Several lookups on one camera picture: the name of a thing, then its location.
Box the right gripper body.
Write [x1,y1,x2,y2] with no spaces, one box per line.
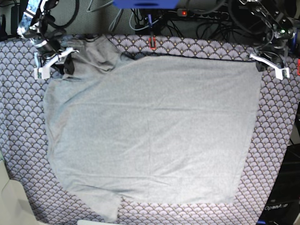
[35,38,63,66]

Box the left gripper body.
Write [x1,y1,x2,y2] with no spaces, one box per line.
[256,38,288,68]

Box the light grey T-shirt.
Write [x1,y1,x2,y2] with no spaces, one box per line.
[43,36,262,222]

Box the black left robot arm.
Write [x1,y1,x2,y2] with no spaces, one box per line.
[228,0,300,69]

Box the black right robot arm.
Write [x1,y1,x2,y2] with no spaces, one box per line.
[17,0,80,79]

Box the red table clamp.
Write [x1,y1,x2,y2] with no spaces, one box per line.
[149,36,156,50]

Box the patterned fan-print tablecloth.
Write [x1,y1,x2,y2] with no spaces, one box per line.
[0,35,300,225]

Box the black OpenArm box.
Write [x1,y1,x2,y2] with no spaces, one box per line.
[256,144,300,225]

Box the white plastic bin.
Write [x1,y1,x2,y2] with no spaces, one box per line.
[0,160,38,225]

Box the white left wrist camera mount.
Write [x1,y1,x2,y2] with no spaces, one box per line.
[249,53,290,80]

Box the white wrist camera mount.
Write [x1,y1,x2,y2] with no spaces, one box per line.
[33,47,79,80]
[249,53,290,80]

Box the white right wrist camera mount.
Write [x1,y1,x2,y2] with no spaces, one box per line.
[33,47,79,80]

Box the black cable bundle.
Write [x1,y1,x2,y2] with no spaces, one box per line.
[86,0,258,39]

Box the white power strip red switch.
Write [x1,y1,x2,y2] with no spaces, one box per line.
[174,8,229,20]

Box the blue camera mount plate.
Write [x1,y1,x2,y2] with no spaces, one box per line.
[113,0,179,9]

